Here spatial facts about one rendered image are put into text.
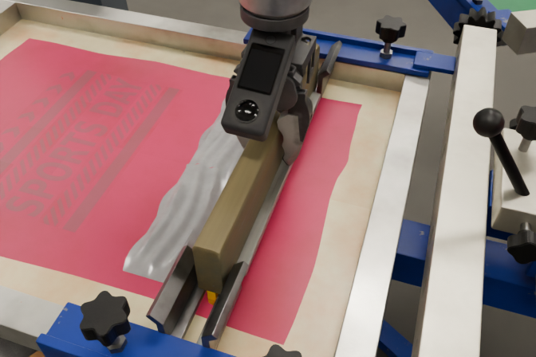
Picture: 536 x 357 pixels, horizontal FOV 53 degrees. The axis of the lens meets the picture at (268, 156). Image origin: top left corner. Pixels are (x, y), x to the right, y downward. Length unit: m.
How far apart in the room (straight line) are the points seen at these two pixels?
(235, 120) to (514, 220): 0.29
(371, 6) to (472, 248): 2.60
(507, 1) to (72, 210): 0.89
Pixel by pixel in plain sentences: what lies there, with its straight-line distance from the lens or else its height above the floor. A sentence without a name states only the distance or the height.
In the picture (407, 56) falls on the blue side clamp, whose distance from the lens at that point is 0.89.
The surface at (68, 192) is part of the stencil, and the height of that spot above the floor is 0.95.
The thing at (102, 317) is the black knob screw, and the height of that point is 1.06.
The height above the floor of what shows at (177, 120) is 0.95.
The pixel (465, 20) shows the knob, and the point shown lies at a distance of 0.94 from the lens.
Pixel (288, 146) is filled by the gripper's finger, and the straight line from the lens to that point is 0.65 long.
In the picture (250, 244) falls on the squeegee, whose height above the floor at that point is 0.99.
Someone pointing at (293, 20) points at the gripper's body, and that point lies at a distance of 0.55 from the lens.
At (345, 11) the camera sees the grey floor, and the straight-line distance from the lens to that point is 3.04.
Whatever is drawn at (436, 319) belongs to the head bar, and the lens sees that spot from 0.52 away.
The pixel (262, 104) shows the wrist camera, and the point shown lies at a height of 1.15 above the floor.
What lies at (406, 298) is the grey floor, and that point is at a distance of 1.77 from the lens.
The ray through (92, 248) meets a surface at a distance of 0.68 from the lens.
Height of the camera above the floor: 1.48
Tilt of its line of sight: 45 degrees down
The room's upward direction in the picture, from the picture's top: straight up
